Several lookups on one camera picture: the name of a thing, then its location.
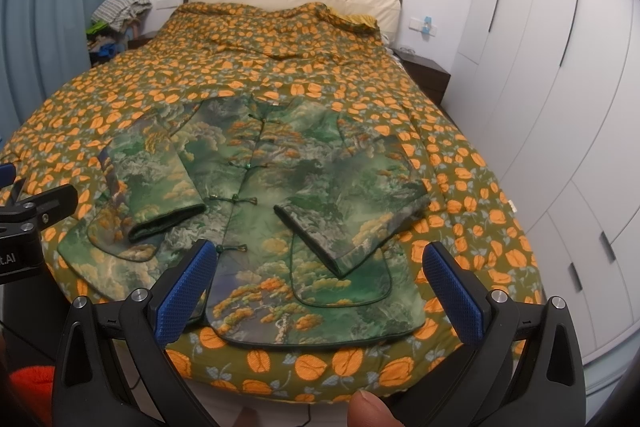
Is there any green landscape print jacket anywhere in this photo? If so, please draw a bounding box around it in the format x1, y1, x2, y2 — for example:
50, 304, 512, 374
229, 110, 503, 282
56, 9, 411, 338
58, 95, 430, 347

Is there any red sleeve forearm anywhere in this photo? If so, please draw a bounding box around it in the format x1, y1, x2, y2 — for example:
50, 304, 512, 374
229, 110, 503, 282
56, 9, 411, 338
9, 365, 54, 427

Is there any pile of clothes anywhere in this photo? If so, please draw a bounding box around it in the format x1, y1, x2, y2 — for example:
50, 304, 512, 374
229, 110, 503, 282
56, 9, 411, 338
86, 0, 152, 67

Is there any right hand thumb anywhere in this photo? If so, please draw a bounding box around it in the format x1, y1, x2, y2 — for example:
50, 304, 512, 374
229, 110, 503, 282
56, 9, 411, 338
347, 390, 402, 427

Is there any white wardrobe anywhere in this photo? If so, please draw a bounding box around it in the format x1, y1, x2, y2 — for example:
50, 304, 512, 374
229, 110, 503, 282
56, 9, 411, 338
444, 0, 639, 362

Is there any dark wooden right nightstand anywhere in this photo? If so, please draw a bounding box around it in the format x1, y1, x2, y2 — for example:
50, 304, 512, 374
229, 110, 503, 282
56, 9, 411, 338
393, 50, 450, 106

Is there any white wall socket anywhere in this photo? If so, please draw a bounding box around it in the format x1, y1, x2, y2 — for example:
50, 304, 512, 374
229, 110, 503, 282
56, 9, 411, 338
409, 16, 437, 37

